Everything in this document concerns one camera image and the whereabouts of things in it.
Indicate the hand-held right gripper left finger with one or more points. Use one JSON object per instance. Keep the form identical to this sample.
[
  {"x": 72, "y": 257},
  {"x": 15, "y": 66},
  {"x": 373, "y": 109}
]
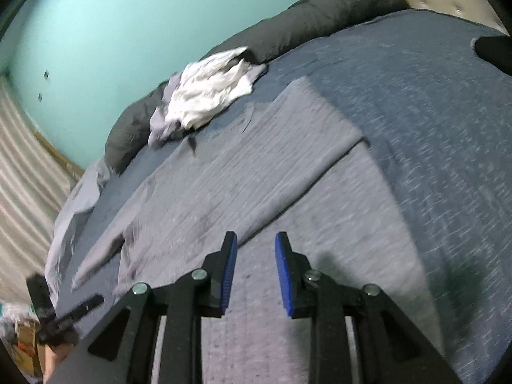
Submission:
[{"x": 228, "y": 276}]

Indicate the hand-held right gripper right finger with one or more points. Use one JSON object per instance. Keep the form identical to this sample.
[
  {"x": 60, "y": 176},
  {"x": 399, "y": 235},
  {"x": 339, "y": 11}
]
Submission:
[{"x": 284, "y": 276}]

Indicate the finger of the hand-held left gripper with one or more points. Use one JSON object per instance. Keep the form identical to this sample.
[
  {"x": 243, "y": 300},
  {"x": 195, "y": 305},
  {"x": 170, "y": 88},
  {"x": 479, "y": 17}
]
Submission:
[{"x": 82, "y": 308}]

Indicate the grey knit sweater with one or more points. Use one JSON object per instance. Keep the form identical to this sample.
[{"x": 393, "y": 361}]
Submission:
[{"x": 260, "y": 160}]

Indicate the person's left hand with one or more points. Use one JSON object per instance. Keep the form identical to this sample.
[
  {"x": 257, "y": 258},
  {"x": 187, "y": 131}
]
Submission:
[{"x": 58, "y": 362}]

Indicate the brown cardboard box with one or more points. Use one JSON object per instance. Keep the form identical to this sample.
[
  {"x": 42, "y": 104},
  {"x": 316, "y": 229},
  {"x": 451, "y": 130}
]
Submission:
[{"x": 28, "y": 344}]

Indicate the light grey bed sheet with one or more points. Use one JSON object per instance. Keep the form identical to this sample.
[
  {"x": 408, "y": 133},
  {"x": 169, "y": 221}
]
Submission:
[{"x": 76, "y": 208}]

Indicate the striped beige curtain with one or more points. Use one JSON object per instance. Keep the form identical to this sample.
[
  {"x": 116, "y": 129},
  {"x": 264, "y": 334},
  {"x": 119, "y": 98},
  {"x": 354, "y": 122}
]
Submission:
[{"x": 24, "y": 188}]

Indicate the lavender crumpled garment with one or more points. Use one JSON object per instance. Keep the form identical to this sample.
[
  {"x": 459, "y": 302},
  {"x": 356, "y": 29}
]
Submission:
[{"x": 158, "y": 126}]

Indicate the white crumpled garment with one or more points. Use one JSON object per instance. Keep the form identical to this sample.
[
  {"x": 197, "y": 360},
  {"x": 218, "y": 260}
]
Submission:
[{"x": 200, "y": 92}]

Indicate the blue heathered bed blanket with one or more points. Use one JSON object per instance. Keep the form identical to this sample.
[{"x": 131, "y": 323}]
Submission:
[{"x": 420, "y": 108}]

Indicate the dark grey rolled duvet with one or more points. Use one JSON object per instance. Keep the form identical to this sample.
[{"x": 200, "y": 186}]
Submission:
[{"x": 320, "y": 12}]

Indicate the wooden wall trim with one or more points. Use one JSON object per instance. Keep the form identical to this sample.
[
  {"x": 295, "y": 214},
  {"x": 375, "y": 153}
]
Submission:
[{"x": 60, "y": 154}]

